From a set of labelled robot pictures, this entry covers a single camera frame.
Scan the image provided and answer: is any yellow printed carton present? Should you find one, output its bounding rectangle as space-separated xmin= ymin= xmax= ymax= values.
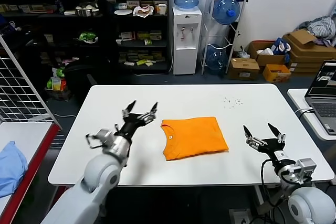
xmin=262 ymin=64 xmax=292 ymax=83

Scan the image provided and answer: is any grey laptop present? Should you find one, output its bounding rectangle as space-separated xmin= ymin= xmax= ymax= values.
xmin=304 ymin=60 xmax=336 ymax=136

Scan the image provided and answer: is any small white side table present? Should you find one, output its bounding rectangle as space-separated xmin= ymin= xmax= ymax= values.
xmin=287 ymin=88 xmax=336 ymax=141

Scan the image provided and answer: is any black office chair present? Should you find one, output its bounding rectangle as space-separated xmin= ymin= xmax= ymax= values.
xmin=63 ymin=58 xmax=114 ymax=99

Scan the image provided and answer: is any yellow green carton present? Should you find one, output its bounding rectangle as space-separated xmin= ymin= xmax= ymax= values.
xmin=136 ymin=31 xmax=163 ymax=41

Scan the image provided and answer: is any clear plastic bag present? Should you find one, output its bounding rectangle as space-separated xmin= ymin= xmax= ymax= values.
xmin=238 ymin=46 xmax=250 ymax=59

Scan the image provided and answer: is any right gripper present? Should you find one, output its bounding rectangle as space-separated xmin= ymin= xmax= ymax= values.
xmin=243 ymin=122 xmax=287 ymax=161

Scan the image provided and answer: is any large cardboard box with flap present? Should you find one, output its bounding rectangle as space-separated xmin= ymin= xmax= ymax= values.
xmin=282 ymin=29 xmax=336 ymax=54

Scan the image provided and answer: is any orange t-shirt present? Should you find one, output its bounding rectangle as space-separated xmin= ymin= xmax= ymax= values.
xmin=160 ymin=116 xmax=229 ymax=162

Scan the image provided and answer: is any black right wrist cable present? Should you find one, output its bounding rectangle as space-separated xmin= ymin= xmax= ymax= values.
xmin=260 ymin=158 xmax=279 ymax=206

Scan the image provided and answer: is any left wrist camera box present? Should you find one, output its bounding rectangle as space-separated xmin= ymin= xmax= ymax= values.
xmin=91 ymin=129 xmax=113 ymax=154

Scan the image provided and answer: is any white red medicine box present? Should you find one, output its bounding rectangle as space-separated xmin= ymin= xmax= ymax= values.
xmin=120 ymin=31 xmax=137 ymax=42

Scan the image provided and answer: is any blue bag with white handles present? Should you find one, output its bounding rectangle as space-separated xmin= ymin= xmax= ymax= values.
xmin=272 ymin=37 xmax=292 ymax=56

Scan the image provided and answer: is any white wire jug rack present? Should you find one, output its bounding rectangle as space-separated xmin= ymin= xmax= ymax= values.
xmin=201 ymin=0 xmax=251 ymax=76

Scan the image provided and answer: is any flat cardboard box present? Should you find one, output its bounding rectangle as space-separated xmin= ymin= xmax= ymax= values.
xmin=288 ymin=51 xmax=336 ymax=65
xmin=288 ymin=62 xmax=325 ymax=70

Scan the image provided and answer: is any light blue cloth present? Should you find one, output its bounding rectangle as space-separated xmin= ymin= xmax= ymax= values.
xmin=0 ymin=141 xmax=29 ymax=198

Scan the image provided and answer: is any white laptop charger cable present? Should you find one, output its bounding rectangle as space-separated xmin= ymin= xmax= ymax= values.
xmin=293 ymin=107 xmax=313 ymax=115

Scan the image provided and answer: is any grey blue clothes pile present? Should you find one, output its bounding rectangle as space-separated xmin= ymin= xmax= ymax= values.
xmin=297 ymin=16 xmax=336 ymax=47

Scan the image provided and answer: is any yellow orange snack bag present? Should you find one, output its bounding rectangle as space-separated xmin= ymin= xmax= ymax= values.
xmin=47 ymin=77 xmax=67 ymax=91

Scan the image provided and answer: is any white water dispenser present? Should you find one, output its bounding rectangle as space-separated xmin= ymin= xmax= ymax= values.
xmin=172 ymin=6 xmax=203 ymax=76

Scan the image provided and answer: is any grey floor socket box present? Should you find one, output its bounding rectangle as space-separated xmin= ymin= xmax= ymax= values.
xmin=229 ymin=209 xmax=253 ymax=224

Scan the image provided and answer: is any closed labelled cardboard box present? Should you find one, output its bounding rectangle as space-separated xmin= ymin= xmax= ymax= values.
xmin=227 ymin=58 xmax=260 ymax=82

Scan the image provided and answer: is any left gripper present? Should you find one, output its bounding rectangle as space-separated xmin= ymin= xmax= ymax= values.
xmin=117 ymin=100 xmax=159 ymax=141

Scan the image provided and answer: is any white table with red edge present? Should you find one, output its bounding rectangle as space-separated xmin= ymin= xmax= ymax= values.
xmin=0 ymin=122 xmax=63 ymax=224

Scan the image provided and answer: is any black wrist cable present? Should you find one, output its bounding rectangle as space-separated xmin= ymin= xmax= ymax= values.
xmin=85 ymin=133 xmax=104 ymax=150
xmin=260 ymin=158 xmax=279 ymax=206

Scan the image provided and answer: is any black shelving unit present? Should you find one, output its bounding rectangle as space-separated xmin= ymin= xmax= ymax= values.
xmin=0 ymin=0 xmax=170 ymax=76

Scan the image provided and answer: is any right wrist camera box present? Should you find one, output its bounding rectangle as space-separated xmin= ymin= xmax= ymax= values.
xmin=296 ymin=157 xmax=318 ymax=184

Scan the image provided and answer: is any open cardboard box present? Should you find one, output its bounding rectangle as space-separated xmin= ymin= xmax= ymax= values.
xmin=248 ymin=40 xmax=287 ymax=68

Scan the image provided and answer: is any steel pot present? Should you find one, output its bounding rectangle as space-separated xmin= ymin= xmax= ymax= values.
xmin=75 ymin=1 xmax=100 ymax=17

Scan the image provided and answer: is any white plastic bag with red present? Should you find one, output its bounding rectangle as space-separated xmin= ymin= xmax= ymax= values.
xmin=133 ymin=5 xmax=155 ymax=19

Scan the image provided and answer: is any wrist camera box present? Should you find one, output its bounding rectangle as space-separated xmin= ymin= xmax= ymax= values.
xmin=91 ymin=129 xmax=113 ymax=154
xmin=296 ymin=157 xmax=318 ymax=184

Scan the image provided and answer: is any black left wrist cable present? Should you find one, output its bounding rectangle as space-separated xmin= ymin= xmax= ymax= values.
xmin=85 ymin=133 xmax=104 ymax=150

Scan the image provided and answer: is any green produce bag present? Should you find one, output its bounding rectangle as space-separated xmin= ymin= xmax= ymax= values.
xmin=79 ymin=32 xmax=98 ymax=44

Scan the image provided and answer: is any white wire grid panel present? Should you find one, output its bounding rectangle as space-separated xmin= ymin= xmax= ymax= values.
xmin=0 ymin=36 xmax=61 ymax=130

